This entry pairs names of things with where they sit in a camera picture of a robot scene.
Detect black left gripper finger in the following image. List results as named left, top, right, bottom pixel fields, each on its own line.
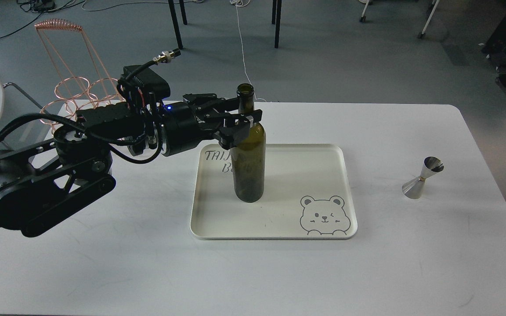
left=194, top=97, right=239, bottom=115
left=205, top=109, right=263, bottom=150

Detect black equipment box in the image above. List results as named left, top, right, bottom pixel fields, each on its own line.
left=481, top=16, right=506, bottom=67

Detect dark green wine bottle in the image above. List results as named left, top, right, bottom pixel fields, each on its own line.
left=229, top=84, right=266, bottom=203

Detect cream tray with bear print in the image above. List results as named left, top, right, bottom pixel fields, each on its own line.
left=189, top=144, right=359, bottom=240

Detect copper wire bottle rack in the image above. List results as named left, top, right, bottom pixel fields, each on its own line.
left=34, top=18, right=124, bottom=118

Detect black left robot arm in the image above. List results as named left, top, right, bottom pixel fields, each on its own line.
left=0, top=49, right=262, bottom=237

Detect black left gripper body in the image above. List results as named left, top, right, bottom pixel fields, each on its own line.
left=160, top=93, right=225, bottom=157

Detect black table legs right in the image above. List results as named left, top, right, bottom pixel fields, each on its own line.
left=271, top=0, right=282, bottom=49

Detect white cable on floor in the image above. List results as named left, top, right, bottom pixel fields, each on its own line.
left=229, top=0, right=267, bottom=103

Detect silver metal jigger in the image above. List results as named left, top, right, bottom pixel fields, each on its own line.
left=402, top=156, right=444, bottom=199

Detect black table legs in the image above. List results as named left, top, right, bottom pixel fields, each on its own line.
left=167, top=0, right=188, bottom=50
left=271, top=0, right=282, bottom=49

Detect white chair legs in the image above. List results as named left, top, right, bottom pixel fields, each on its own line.
left=355, top=0, right=442, bottom=39

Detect black table legs left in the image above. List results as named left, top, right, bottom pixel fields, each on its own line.
left=167, top=0, right=188, bottom=50

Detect black cables on floor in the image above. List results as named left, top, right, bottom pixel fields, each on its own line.
left=0, top=0, right=87, bottom=47

